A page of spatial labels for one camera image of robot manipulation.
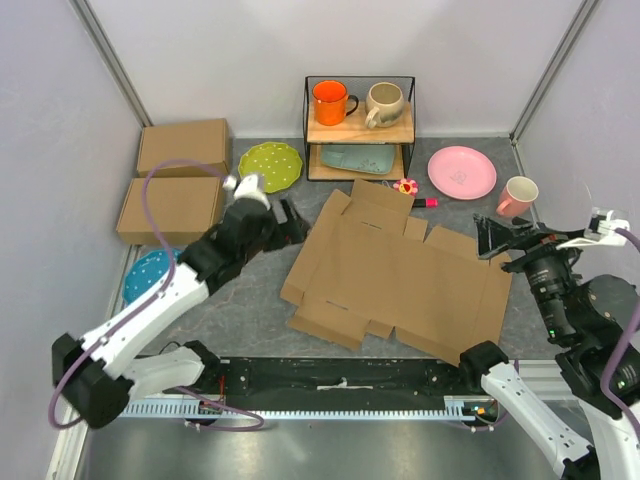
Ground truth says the brown cardboard box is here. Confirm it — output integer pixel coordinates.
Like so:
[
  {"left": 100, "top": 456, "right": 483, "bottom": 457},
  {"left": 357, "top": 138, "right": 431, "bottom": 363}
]
[{"left": 280, "top": 180, "right": 512, "bottom": 365}]

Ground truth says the teal rectangular dish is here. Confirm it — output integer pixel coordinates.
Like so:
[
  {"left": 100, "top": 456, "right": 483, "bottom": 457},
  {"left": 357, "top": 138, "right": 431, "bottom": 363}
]
[{"left": 320, "top": 144, "right": 395, "bottom": 175}]

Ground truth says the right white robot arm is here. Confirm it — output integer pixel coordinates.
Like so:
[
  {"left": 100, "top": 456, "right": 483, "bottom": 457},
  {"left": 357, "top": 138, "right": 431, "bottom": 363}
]
[{"left": 457, "top": 209, "right": 639, "bottom": 479}]

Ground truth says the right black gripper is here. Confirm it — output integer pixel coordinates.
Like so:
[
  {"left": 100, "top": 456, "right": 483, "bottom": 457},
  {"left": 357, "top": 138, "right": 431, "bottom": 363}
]
[{"left": 472, "top": 208, "right": 589, "bottom": 338}]

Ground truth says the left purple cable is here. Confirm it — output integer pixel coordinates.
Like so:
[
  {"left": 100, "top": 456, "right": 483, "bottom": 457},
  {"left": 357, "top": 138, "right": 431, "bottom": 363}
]
[{"left": 48, "top": 159, "right": 265, "bottom": 432}]

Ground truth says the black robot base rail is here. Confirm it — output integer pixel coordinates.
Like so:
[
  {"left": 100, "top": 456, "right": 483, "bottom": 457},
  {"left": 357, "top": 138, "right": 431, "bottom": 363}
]
[{"left": 195, "top": 357, "right": 483, "bottom": 398}]

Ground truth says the pink flower plush keychain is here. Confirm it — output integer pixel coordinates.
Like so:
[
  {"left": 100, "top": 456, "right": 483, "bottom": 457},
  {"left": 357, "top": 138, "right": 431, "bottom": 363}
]
[{"left": 382, "top": 178, "right": 419, "bottom": 197}]

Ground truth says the pink mug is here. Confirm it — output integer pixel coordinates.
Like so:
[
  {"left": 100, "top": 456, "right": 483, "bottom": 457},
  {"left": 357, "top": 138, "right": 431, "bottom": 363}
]
[{"left": 496, "top": 176, "right": 539, "bottom": 218}]

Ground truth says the green dotted plate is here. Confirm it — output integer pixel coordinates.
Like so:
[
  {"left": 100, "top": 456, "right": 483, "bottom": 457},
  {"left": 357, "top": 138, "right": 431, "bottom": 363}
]
[{"left": 238, "top": 142, "right": 303, "bottom": 194}]

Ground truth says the white slotted cable duct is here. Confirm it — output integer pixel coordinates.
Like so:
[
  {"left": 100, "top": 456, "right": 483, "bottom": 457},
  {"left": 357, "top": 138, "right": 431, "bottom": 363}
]
[{"left": 120, "top": 395, "right": 498, "bottom": 422}]

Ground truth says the blue dotted plate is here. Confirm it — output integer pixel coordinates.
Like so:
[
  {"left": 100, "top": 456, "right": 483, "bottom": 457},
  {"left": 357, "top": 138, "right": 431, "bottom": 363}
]
[{"left": 122, "top": 249, "right": 169, "bottom": 306}]

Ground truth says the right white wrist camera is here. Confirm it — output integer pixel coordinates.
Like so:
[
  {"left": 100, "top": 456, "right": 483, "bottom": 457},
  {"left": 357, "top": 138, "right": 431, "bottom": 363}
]
[{"left": 556, "top": 208, "right": 630, "bottom": 250}]

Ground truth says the pink plate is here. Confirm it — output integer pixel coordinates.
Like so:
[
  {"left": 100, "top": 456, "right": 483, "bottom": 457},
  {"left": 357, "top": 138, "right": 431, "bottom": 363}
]
[{"left": 427, "top": 146, "right": 497, "bottom": 201}]

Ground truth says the black pink marker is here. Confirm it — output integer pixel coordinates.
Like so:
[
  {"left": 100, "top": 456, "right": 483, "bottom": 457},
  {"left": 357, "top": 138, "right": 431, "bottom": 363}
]
[{"left": 413, "top": 198, "right": 439, "bottom": 209}]

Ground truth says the rear folded cardboard box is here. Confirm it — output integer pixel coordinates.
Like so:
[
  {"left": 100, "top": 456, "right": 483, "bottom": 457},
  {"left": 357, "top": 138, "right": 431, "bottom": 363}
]
[{"left": 136, "top": 118, "right": 232, "bottom": 177}]

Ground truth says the orange mug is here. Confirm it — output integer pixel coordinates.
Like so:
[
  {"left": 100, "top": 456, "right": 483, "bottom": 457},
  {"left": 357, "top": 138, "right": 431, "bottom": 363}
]
[{"left": 312, "top": 80, "right": 359, "bottom": 126}]

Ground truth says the folded cardboard box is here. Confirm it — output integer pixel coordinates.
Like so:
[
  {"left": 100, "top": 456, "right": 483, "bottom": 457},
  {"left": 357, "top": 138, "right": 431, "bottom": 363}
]
[
  {"left": 136, "top": 118, "right": 232, "bottom": 177},
  {"left": 116, "top": 177, "right": 225, "bottom": 246}
]

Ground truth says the beige ceramic mug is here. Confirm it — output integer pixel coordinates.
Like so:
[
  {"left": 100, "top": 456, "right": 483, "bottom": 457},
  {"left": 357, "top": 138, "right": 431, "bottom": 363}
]
[{"left": 365, "top": 82, "right": 405, "bottom": 129}]

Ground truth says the front folded cardboard box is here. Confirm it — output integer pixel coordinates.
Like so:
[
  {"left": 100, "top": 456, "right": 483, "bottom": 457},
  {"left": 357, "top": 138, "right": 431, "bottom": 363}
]
[{"left": 116, "top": 177, "right": 225, "bottom": 246}]

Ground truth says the black wire wooden shelf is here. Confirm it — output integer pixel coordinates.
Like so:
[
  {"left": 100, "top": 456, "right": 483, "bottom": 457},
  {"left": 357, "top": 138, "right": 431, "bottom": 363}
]
[{"left": 302, "top": 75, "right": 416, "bottom": 182}]

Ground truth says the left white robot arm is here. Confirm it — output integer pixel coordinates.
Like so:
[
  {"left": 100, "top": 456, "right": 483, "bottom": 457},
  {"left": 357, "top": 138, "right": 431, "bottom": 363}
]
[{"left": 52, "top": 198, "right": 310, "bottom": 429}]

